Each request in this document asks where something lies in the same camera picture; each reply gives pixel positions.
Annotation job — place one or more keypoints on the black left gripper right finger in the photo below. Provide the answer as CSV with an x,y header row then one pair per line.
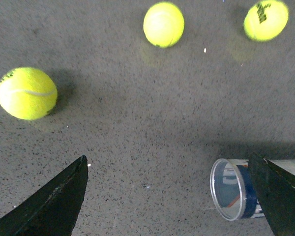
x,y
275,190

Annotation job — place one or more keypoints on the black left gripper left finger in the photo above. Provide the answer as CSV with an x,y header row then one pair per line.
x,y
53,209

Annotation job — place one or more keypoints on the clear blue Wilson tennis can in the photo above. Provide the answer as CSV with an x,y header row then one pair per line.
x,y
232,190

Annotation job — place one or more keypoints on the far-left yellow tennis ball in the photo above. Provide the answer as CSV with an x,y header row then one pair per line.
x,y
27,93

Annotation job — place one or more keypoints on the yellow tennis ball black logo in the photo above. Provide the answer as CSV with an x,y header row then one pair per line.
x,y
265,20

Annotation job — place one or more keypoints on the plain yellow tennis ball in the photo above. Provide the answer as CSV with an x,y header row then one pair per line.
x,y
163,24

